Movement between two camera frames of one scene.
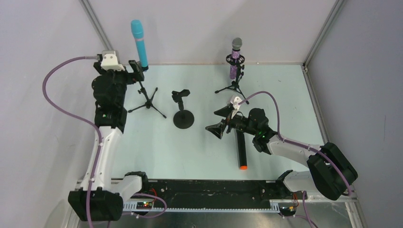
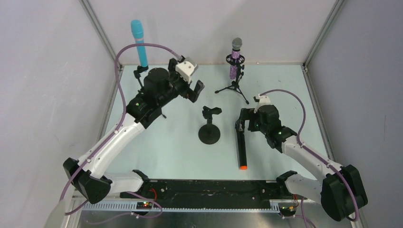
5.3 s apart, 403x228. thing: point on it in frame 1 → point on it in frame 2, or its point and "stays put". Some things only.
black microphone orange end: (241, 149) stays put
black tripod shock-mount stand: (235, 84) stays put
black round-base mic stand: (183, 118) → (209, 134)
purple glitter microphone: (236, 43) stays put
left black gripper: (130, 74) → (187, 89)
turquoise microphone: (138, 30) stays put
